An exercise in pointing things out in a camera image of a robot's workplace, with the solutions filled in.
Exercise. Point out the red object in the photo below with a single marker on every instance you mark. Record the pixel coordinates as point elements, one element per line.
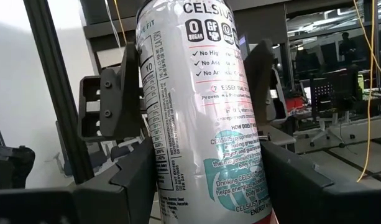
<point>295,104</point>

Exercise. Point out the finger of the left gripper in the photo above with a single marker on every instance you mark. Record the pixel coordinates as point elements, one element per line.
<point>260,81</point>
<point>115,102</point>

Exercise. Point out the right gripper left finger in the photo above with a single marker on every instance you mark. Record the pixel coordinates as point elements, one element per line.
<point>84,205</point>

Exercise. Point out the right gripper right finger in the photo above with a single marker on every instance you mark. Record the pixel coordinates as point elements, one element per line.
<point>317,205</point>

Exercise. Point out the black office chair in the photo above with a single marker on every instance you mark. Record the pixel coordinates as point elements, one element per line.
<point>322,93</point>

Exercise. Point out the black aluminium table frame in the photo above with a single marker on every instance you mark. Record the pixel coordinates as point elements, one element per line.
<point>53,77</point>

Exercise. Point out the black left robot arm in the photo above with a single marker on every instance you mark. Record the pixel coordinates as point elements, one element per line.
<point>13,168</point>

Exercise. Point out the person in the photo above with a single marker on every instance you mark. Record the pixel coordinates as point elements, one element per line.
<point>347,46</point>

